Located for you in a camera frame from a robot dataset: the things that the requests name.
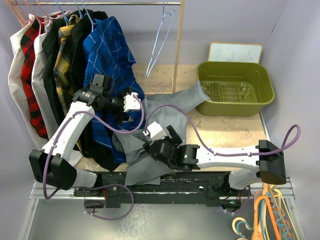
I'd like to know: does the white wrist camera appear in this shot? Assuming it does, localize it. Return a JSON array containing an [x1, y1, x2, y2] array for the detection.
[[143, 121, 171, 144], [123, 92, 141, 113]]

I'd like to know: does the beige shirt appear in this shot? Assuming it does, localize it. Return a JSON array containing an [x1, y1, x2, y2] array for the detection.
[[8, 14, 48, 150]]

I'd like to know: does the red plaid shirt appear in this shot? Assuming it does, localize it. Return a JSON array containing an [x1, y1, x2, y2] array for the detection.
[[20, 20, 48, 140]]

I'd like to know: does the yellow plaid shirt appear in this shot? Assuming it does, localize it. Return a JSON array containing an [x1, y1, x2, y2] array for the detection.
[[53, 14, 80, 116]]

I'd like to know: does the wooden clothes rack frame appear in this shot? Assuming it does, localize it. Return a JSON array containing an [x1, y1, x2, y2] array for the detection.
[[4, 0, 186, 97]]

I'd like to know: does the small whiteboard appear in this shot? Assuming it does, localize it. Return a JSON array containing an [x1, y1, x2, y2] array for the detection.
[[208, 42, 263, 64]]

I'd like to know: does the grey shirt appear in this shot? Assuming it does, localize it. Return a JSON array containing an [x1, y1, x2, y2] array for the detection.
[[112, 81, 210, 186]]

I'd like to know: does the metal clothes rail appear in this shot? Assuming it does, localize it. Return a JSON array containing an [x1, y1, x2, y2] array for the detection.
[[9, 1, 182, 6]]

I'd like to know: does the blue plaid shirt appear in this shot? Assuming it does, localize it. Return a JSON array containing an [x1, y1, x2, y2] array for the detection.
[[83, 16, 145, 164]]

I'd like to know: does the pink hanger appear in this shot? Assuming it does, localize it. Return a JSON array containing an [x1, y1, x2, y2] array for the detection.
[[8, 0, 55, 31]]

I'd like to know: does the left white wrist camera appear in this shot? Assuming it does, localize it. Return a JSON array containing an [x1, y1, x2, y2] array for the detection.
[[123, 92, 141, 113]]

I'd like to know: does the olive green plastic bin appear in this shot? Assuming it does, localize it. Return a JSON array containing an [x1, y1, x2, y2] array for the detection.
[[196, 61, 275, 117]]

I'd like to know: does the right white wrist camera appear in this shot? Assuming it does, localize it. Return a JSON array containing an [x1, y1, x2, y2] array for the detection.
[[143, 121, 171, 144]]

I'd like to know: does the black dark shirt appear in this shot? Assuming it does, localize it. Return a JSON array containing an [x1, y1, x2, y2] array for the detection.
[[42, 19, 65, 124]]

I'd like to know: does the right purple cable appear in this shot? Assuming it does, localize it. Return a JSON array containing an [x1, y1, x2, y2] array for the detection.
[[144, 104, 302, 157]]

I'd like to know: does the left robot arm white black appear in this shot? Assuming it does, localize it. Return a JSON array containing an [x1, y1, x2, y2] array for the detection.
[[29, 74, 142, 196]]

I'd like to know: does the light blue hanger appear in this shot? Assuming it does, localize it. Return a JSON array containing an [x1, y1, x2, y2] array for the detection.
[[145, 0, 176, 78]]

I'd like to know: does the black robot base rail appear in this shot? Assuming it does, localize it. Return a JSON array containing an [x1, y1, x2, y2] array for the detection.
[[74, 171, 251, 209]]

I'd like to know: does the yellow hanger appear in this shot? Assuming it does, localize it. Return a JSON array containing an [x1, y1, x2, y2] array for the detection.
[[266, 185, 300, 240]]

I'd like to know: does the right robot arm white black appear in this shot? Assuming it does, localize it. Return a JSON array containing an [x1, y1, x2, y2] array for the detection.
[[143, 122, 287, 196]]

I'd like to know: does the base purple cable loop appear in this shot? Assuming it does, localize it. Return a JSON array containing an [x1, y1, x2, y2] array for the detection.
[[83, 181, 135, 221]]

